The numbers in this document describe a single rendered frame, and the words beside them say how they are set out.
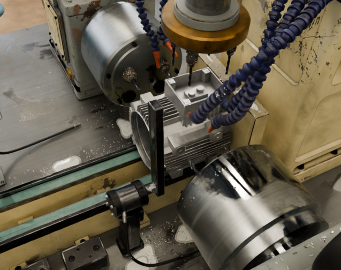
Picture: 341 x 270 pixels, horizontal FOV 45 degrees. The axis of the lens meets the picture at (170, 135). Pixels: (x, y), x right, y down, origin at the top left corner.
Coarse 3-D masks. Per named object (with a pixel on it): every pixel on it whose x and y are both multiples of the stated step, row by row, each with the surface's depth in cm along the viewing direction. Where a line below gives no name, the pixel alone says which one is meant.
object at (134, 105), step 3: (132, 102) 100; (135, 102) 100; (138, 102) 100; (132, 105) 100; (135, 105) 100; (132, 108) 101; (135, 108) 100; (225, 111) 99; (222, 114) 98; (225, 114) 99; (132, 138) 110; (219, 153) 108; (222, 153) 108
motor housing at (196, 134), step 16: (160, 96) 106; (144, 112) 96; (176, 112) 97; (144, 128) 109; (176, 128) 96; (192, 128) 98; (224, 128) 101; (144, 144) 109; (192, 144) 97; (208, 144) 99; (224, 144) 102; (144, 160) 107; (176, 160) 98; (192, 160) 101
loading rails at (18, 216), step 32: (96, 160) 108; (128, 160) 110; (0, 192) 100; (32, 192) 102; (64, 192) 106; (96, 192) 111; (0, 224) 102; (32, 224) 96; (64, 224) 97; (96, 224) 104; (0, 256) 94; (32, 256) 100
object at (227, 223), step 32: (224, 160) 80; (256, 160) 80; (192, 192) 81; (224, 192) 77; (256, 192) 75; (288, 192) 75; (192, 224) 81; (224, 224) 75; (256, 224) 72; (288, 224) 72; (320, 224) 76; (224, 256) 74; (256, 256) 71
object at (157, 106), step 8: (152, 104) 77; (160, 104) 77; (152, 112) 77; (160, 112) 77; (152, 120) 78; (160, 120) 78; (152, 128) 80; (160, 128) 79; (152, 136) 82; (160, 136) 81; (152, 144) 83; (160, 144) 82; (152, 152) 85; (160, 152) 84; (152, 160) 87; (160, 160) 85; (152, 168) 89; (160, 168) 87; (152, 176) 91; (160, 176) 89; (152, 184) 92; (160, 184) 90; (160, 192) 92
